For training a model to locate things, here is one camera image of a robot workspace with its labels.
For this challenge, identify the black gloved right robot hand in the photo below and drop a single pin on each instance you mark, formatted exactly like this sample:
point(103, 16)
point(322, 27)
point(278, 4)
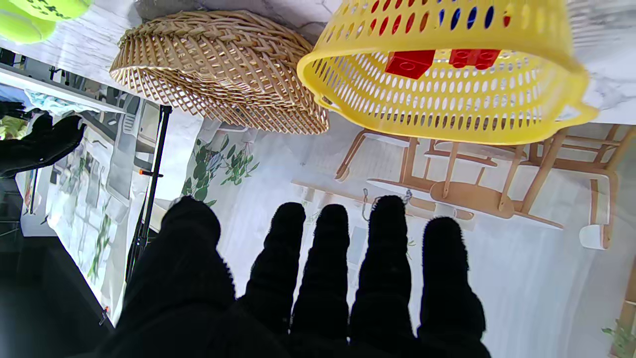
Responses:
point(39, 144)

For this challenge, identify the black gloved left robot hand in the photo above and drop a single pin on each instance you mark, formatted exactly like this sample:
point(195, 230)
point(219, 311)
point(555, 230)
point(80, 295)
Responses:
point(198, 318)

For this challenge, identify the yellow-green tennis ball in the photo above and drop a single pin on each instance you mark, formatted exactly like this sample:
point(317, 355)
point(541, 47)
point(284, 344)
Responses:
point(49, 7)
point(25, 29)

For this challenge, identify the red toy building block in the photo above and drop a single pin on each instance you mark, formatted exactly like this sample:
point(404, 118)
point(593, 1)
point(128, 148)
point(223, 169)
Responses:
point(410, 63)
point(474, 58)

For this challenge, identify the blue toy building block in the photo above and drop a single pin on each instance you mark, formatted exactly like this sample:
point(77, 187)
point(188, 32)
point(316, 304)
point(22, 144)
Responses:
point(455, 19)

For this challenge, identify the black backdrop stand pole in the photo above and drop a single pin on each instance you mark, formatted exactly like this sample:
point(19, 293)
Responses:
point(154, 164)

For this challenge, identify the round woven wicker basket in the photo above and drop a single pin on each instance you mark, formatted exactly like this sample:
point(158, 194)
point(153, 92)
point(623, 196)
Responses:
point(208, 59)

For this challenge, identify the printed room scene backdrop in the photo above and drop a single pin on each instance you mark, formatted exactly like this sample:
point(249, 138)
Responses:
point(497, 273)

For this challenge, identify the yellow perforated plastic basket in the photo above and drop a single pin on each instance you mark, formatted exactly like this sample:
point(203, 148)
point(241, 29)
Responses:
point(526, 114)

